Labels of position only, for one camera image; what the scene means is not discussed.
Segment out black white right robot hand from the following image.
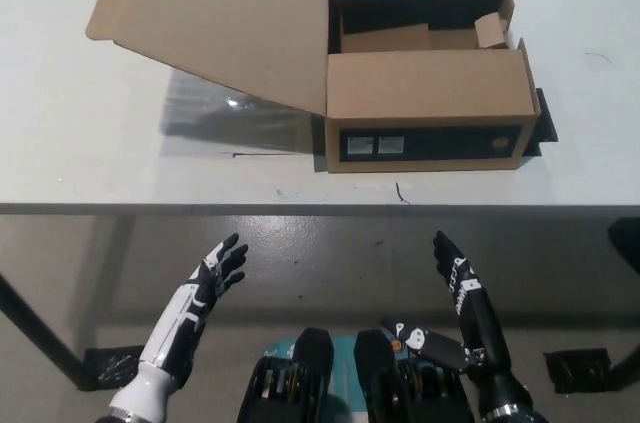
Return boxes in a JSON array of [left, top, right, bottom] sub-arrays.
[[381, 229, 527, 400]]

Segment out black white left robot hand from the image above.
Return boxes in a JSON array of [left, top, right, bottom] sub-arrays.
[[137, 232, 250, 385]]

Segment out brown cardboard storage box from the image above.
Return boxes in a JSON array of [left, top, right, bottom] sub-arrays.
[[84, 0, 544, 175]]

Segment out clear plastic sheet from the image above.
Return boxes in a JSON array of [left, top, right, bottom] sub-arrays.
[[159, 68, 327, 158]]

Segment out black floor tape patch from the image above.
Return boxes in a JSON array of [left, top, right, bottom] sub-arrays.
[[543, 349, 614, 395], [81, 345, 142, 390]]

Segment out robot legs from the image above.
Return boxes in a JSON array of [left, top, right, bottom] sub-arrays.
[[236, 326, 482, 423]]

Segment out black table leg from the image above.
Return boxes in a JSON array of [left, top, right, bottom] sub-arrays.
[[606, 216, 640, 388], [0, 271, 97, 392]]

